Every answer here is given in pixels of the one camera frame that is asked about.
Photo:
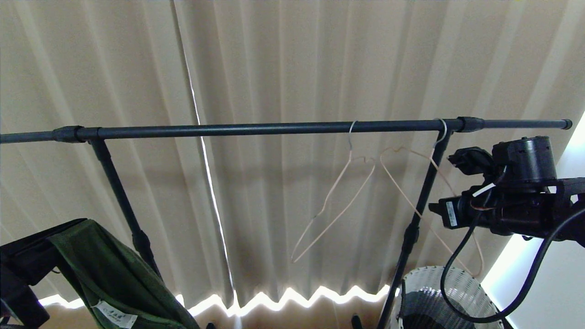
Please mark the beige curtain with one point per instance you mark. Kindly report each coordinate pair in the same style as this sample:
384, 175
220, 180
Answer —
283, 55

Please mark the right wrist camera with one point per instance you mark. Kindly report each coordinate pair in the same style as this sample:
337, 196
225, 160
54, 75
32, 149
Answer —
470, 160

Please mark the green printed shirt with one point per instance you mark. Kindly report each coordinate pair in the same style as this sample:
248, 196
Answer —
114, 278

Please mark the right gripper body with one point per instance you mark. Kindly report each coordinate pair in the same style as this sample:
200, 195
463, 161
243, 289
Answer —
507, 212

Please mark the pink clothes hanger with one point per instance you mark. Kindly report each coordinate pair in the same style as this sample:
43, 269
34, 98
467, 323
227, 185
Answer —
351, 153
416, 152

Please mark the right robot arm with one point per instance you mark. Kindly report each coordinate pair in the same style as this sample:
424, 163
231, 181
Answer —
525, 157

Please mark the white laundry basket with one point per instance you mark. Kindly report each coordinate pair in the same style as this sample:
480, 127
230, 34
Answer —
466, 288

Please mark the black clothes rack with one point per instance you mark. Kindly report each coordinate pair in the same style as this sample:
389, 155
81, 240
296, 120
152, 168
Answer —
274, 129

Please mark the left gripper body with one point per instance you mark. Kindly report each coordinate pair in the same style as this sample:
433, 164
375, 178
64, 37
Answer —
23, 297

